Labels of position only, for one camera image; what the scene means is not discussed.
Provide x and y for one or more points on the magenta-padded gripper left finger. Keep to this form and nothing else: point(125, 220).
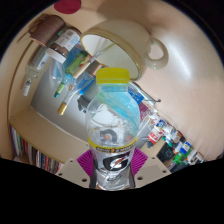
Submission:
point(71, 171)

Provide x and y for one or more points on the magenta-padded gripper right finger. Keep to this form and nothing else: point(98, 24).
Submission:
point(151, 170)

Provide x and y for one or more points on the clear bottle with yellow cap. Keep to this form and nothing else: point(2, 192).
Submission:
point(111, 133)

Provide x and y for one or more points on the black bag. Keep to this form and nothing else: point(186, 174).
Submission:
point(165, 151)

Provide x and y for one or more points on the green container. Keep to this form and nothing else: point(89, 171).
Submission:
point(180, 158)

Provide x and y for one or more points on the red and white canister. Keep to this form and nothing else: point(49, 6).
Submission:
point(154, 136)

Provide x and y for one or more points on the white bottle with blue label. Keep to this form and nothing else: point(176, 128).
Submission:
point(187, 147)

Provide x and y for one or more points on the wooden shelf unit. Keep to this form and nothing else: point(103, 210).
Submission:
point(50, 133)

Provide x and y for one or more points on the magenta pouch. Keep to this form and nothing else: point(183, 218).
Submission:
point(144, 111)

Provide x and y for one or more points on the gold capped clear bottle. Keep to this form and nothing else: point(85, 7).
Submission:
point(62, 108)

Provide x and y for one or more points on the white and blue box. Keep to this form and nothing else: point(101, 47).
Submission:
point(136, 96)

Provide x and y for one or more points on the green capped spray bottle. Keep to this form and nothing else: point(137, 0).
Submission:
point(78, 63)

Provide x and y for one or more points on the clear glass bottle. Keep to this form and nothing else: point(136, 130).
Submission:
point(35, 66)

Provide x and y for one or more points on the spoon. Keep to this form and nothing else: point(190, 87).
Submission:
point(95, 57)

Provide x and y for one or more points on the glass jar with white lid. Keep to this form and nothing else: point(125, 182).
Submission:
point(65, 43)

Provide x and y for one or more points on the white cup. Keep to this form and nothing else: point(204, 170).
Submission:
point(126, 36)

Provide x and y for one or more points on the brown mug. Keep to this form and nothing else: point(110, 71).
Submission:
point(48, 30)

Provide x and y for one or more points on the flat round red coaster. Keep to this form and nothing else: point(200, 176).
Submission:
point(68, 5)

